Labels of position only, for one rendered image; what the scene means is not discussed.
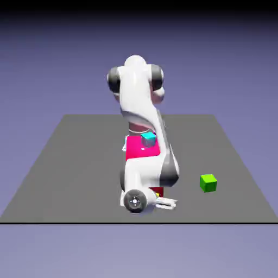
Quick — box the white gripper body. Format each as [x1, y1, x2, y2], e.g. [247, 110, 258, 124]
[154, 197, 178, 210]

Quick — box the small green cube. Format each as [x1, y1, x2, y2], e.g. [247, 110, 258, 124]
[199, 173, 218, 193]

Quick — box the small cyan cube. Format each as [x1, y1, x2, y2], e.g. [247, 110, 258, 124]
[140, 131, 157, 148]

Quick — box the large pink box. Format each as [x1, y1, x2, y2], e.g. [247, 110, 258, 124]
[125, 134, 165, 198]

